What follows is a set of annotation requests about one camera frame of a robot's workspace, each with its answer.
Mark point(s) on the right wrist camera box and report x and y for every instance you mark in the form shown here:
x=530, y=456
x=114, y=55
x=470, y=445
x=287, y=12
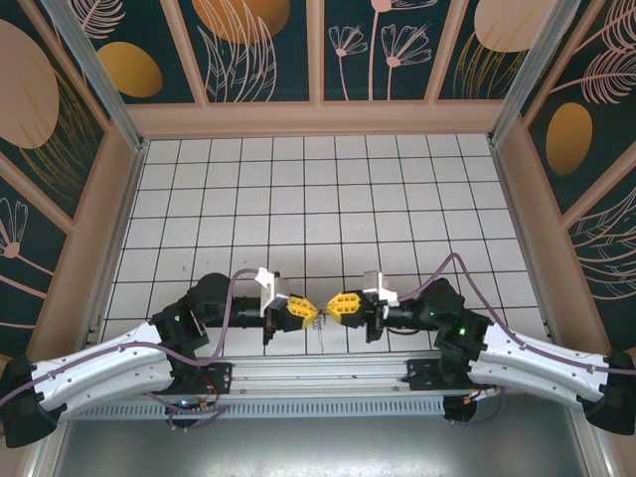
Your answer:
x=375, y=285

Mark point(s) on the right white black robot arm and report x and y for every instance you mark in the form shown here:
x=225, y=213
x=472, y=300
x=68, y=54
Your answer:
x=546, y=363

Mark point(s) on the aluminium side rail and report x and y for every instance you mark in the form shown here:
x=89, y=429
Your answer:
x=121, y=233
x=519, y=233

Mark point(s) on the aluminium frame post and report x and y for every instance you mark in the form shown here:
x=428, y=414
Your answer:
x=526, y=69
x=104, y=84

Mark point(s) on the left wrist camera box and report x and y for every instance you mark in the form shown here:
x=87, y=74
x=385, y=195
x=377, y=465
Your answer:
x=273, y=293

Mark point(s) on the grey metal sheet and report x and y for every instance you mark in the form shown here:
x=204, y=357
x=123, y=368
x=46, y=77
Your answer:
x=318, y=447

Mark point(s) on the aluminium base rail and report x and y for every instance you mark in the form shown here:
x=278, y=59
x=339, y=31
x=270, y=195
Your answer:
x=318, y=370

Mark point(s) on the small circuit board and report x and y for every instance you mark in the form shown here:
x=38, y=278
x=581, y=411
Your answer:
x=186, y=405

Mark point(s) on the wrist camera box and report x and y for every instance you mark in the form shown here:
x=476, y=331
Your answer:
x=273, y=293
x=375, y=285

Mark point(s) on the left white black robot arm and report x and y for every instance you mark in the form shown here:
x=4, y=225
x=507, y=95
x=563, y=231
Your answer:
x=99, y=367

